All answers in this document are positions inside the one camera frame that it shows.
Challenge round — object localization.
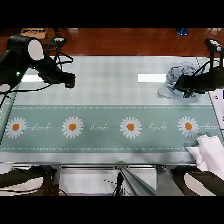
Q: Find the black cable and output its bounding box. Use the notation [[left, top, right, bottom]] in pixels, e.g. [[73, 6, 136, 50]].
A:
[[46, 49, 75, 69], [111, 171, 126, 197]]

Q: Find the cardboard box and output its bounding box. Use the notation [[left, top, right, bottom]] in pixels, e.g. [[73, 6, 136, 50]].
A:
[[19, 27, 48, 40]]

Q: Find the blue object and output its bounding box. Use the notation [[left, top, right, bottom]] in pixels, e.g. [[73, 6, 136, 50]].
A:
[[175, 27, 190, 37]]

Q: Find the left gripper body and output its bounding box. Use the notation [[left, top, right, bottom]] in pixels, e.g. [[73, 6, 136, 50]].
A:
[[58, 71, 77, 89]]

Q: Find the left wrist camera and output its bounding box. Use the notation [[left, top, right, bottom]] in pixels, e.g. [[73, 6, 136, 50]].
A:
[[47, 36, 69, 56]]

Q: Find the silver frame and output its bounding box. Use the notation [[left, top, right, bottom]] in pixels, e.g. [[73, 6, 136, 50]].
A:
[[0, 161, 224, 197]]

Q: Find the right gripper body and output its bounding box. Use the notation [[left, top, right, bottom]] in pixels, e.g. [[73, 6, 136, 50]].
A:
[[173, 74, 201, 95]]

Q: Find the light blue shirt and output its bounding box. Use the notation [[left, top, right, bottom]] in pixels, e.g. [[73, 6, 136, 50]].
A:
[[157, 60, 206, 100]]

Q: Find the white garment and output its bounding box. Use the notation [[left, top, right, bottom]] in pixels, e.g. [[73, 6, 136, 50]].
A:
[[185, 133, 224, 181]]

